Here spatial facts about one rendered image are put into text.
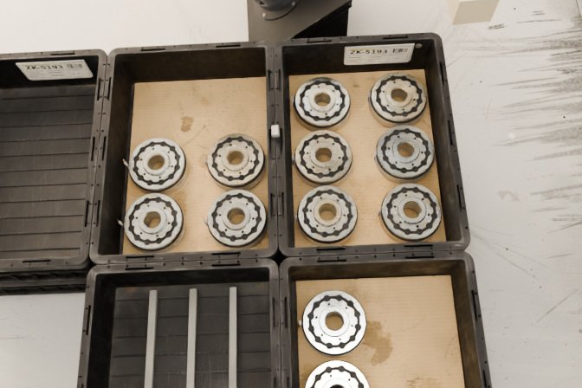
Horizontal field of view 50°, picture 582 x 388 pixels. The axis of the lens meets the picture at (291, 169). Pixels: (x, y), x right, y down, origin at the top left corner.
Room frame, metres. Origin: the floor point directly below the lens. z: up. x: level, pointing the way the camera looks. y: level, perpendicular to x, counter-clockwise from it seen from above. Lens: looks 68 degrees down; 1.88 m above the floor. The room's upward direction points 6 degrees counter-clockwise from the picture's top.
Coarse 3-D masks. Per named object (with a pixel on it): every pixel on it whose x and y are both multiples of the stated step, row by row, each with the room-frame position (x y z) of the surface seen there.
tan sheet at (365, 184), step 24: (360, 72) 0.62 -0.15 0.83; (384, 72) 0.61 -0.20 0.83; (408, 72) 0.60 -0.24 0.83; (360, 96) 0.56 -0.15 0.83; (360, 120) 0.51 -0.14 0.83; (360, 144) 0.47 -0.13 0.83; (360, 168) 0.42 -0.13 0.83; (432, 168) 0.40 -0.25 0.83; (360, 192) 0.37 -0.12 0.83; (384, 192) 0.37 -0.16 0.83; (360, 216) 0.33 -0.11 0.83; (408, 216) 0.32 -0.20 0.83; (360, 240) 0.29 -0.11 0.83; (384, 240) 0.28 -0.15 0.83; (432, 240) 0.27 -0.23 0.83
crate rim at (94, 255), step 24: (120, 48) 0.66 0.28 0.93; (144, 48) 0.65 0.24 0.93; (168, 48) 0.65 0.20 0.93; (192, 48) 0.64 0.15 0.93; (216, 48) 0.64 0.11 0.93; (240, 48) 0.63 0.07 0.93; (264, 48) 0.63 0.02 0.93; (96, 192) 0.39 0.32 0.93; (96, 216) 0.35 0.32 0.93; (96, 240) 0.30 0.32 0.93; (96, 264) 0.27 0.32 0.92
